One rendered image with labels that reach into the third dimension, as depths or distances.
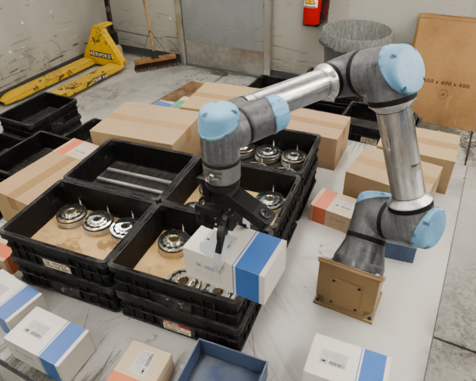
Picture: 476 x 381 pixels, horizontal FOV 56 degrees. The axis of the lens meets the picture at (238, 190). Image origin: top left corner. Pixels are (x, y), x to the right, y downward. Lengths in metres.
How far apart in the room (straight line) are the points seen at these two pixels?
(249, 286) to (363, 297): 0.48
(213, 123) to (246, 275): 0.34
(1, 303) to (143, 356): 0.48
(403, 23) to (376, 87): 3.05
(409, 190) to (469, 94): 2.85
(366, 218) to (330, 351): 0.38
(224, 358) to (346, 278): 0.41
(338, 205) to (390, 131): 0.60
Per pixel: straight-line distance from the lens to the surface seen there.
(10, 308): 1.50
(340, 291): 1.37
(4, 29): 4.88
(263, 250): 0.98
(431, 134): 2.06
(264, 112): 0.86
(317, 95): 1.13
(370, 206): 1.33
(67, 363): 1.34
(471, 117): 4.05
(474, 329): 2.48
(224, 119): 0.79
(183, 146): 1.92
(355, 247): 1.32
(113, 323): 1.46
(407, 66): 1.12
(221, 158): 0.82
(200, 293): 1.18
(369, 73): 1.12
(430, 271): 1.64
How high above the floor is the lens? 1.82
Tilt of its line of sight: 37 degrees down
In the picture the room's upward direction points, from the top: 2 degrees counter-clockwise
